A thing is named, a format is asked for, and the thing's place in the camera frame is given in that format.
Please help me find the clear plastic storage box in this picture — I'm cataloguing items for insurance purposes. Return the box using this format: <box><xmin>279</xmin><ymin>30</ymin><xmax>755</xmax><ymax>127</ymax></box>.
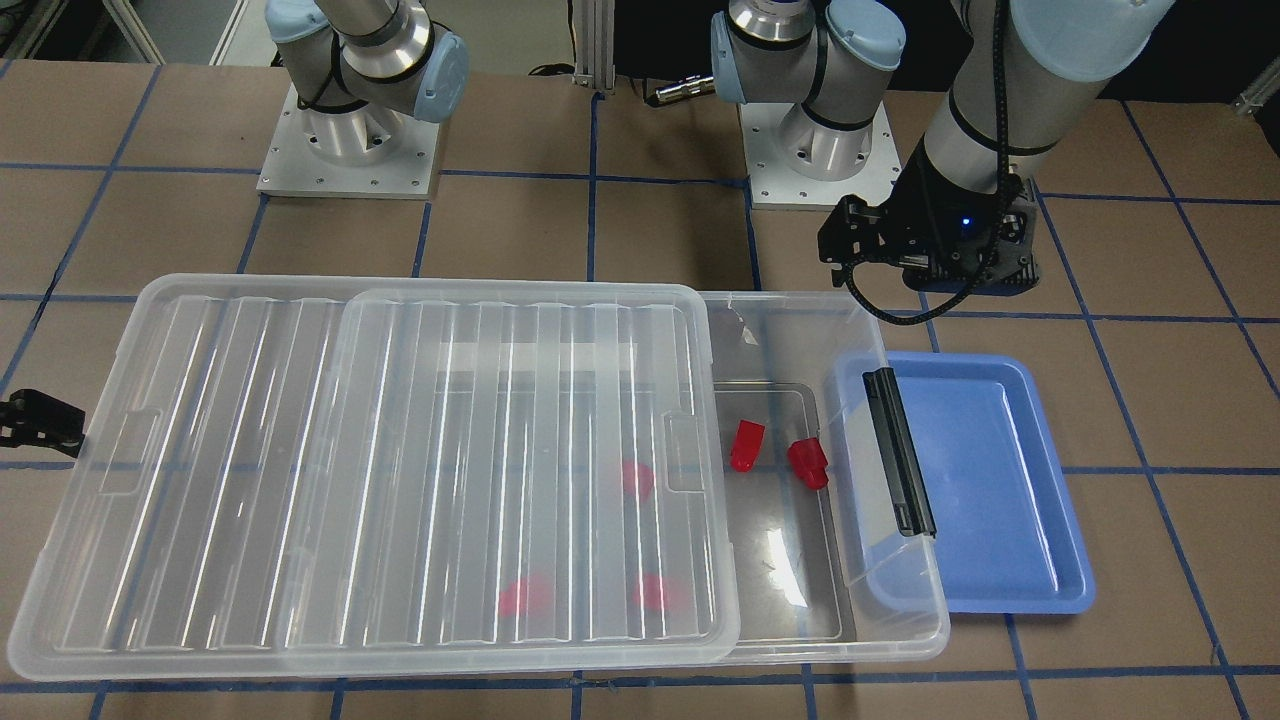
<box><xmin>600</xmin><ymin>290</ymin><xmax>951</xmax><ymax>667</ymax></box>

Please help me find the clear plastic box lid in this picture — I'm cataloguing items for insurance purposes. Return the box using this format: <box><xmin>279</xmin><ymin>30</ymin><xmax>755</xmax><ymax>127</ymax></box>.
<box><xmin>8</xmin><ymin>274</ymin><xmax>698</xmax><ymax>682</ymax></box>

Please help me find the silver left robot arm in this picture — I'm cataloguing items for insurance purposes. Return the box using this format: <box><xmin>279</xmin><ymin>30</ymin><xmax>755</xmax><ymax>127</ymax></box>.
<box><xmin>710</xmin><ymin>1</ymin><xmax>1172</xmax><ymax>297</ymax></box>

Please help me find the black box latch handle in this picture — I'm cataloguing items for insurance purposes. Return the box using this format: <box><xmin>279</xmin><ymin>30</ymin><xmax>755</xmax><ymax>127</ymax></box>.
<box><xmin>861</xmin><ymin>366</ymin><xmax>937</xmax><ymax>537</ymax></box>

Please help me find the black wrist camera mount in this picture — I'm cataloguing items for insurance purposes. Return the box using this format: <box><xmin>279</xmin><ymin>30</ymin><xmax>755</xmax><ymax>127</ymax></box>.
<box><xmin>817</xmin><ymin>193</ymin><xmax>893</xmax><ymax>288</ymax></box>

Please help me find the red block front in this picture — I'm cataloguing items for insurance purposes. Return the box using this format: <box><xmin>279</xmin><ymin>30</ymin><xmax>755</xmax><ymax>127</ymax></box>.
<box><xmin>497</xmin><ymin>574</ymin><xmax>556</xmax><ymax>618</ymax></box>
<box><xmin>631</xmin><ymin>571</ymin><xmax>689</xmax><ymax>612</ymax></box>

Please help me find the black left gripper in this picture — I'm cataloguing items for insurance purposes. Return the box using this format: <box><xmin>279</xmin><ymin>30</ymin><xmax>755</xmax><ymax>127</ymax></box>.
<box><xmin>884</xmin><ymin>150</ymin><xmax>1039</xmax><ymax>297</ymax></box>

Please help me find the red block under lid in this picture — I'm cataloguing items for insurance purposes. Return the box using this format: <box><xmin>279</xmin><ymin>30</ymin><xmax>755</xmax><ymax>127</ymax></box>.
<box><xmin>621</xmin><ymin>460</ymin><xmax>657</xmax><ymax>502</ymax></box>

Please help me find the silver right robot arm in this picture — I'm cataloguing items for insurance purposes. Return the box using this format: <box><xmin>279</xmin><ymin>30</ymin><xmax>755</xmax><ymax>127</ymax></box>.
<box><xmin>3</xmin><ymin>1</ymin><xmax>440</xmax><ymax>410</ymax></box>

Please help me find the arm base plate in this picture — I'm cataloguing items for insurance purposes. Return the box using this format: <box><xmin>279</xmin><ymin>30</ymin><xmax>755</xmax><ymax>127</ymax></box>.
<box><xmin>256</xmin><ymin>87</ymin><xmax>442</xmax><ymax>201</ymax></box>
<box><xmin>739</xmin><ymin>102</ymin><xmax>902</xmax><ymax>211</ymax></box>

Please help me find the blue plastic tray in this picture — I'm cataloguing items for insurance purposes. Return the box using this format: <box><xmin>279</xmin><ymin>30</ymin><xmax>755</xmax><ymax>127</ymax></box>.
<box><xmin>888</xmin><ymin>351</ymin><xmax>1096</xmax><ymax>615</ymax></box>

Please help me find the red block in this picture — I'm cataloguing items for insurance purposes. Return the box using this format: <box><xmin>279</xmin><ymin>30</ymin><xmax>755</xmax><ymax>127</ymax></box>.
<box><xmin>497</xmin><ymin>574</ymin><xmax>556</xmax><ymax>618</ymax></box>
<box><xmin>631</xmin><ymin>571</ymin><xmax>689</xmax><ymax>612</ymax></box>
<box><xmin>786</xmin><ymin>437</ymin><xmax>829</xmax><ymax>492</ymax></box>
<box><xmin>730</xmin><ymin>419</ymin><xmax>765</xmax><ymax>473</ymax></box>
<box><xmin>621</xmin><ymin>460</ymin><xmax>657</xmax><ymax>502</ymax></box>

